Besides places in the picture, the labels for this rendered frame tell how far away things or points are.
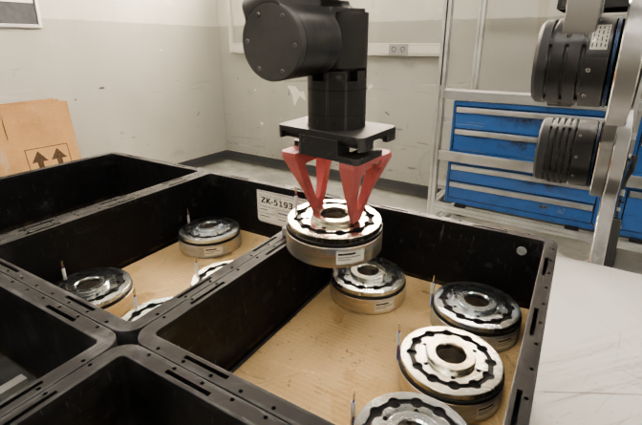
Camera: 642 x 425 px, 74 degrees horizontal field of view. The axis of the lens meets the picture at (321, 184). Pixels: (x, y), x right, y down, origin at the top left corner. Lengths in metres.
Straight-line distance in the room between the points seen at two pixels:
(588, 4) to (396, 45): 2.60
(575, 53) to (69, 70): 3.32
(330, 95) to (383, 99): 3.08
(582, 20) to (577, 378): 0.54
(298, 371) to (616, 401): 0.46
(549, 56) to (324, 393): 0.62
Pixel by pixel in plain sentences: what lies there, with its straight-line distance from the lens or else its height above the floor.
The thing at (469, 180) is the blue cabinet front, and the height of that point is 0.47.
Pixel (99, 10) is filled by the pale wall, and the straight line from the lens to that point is 3.80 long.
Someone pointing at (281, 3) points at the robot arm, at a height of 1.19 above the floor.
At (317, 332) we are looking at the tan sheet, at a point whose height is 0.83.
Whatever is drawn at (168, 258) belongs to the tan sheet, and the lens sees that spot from 0.75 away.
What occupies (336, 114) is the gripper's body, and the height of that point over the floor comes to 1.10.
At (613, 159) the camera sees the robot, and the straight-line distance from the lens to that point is 1.24.
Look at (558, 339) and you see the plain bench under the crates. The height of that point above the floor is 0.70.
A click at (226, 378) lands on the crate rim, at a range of 0.36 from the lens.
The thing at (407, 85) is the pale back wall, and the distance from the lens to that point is 3.38.
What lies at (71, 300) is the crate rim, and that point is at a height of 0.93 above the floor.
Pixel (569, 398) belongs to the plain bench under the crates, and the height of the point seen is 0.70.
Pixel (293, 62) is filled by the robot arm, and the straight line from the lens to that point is 0.33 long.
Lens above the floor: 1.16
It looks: 18 degrees down
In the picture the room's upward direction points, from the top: straight up
